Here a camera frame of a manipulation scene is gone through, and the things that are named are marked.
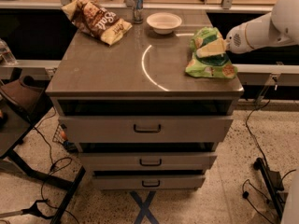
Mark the brown chip bag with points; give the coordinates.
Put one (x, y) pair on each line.
(96, 21)

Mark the bottom grey drawer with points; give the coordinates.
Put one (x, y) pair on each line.
(136, 182)

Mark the middle grey drawer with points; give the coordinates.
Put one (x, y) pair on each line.
(169, 161)

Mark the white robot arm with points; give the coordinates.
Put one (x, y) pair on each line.
(278, 28)

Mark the silver drink can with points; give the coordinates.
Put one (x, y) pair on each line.
(137, 11)

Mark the grey drawer cabinet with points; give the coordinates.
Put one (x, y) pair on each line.
(142, 75)

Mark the dark side table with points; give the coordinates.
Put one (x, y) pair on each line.
(27, 103)

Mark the black stand base right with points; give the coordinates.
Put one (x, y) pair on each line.
(273, 182)

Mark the white bowl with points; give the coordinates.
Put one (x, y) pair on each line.
(164, 23)

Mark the green rice chip bag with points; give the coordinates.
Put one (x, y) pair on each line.
(209, 57)

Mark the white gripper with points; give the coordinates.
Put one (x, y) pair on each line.
(236, 41)

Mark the top grey drawer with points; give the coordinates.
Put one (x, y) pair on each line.
(145, 129)

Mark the clear plastic bottle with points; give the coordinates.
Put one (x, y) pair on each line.
(6, 53)

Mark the grey drawer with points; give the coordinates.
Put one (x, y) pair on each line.
(169, 161)
(145, 129)
(136, 182)

